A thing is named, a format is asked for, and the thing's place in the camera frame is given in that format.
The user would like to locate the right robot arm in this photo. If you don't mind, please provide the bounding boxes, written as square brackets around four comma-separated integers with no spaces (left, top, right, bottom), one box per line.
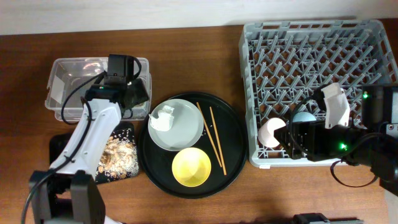
[274,83,397,194]

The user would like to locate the pink plastic cup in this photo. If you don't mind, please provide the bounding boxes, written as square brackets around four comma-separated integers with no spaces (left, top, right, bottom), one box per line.
[258,118,286,148]

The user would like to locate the clear plastic bin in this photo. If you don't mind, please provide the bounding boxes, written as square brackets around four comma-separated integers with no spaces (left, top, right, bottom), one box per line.
[45,57,152,123]

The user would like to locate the white napkin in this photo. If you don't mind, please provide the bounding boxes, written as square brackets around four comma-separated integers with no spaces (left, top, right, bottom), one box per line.
[149,105,175,132]

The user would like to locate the wooden chopstick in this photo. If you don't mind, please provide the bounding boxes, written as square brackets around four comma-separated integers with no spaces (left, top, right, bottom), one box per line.
[209,106,227,176]
[196,102,223,168]

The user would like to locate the grey dishwasher rack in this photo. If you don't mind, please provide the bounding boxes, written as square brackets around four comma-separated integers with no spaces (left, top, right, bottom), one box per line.
[239,20,397,169]

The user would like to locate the grey round plate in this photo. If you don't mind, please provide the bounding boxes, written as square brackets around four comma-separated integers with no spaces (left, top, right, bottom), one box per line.
[148,99,204,151]

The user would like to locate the black rectangular tray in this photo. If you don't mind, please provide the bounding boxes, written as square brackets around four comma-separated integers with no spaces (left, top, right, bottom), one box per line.
[49,121,140,185]

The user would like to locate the black device at bottom edge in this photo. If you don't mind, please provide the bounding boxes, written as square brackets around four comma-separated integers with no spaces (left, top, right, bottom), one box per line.
[290,213,364,224]

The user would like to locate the scattered food scraps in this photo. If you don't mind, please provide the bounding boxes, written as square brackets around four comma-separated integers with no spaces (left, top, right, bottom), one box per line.
[95,128,140,184]

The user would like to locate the yellow bowl with food scraps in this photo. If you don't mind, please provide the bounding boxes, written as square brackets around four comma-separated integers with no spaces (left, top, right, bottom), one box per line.
[172,147,211,187]

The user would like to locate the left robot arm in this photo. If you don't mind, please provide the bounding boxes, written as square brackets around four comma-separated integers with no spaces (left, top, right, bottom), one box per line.
[21,54,149,223]

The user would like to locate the blue plastic cup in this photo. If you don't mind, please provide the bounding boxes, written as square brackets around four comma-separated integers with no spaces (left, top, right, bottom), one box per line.
[292,111,317,123]

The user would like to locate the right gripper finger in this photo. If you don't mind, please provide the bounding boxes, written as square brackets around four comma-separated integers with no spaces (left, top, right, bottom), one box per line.
[274,125,294,142]
[279,141,295,159]

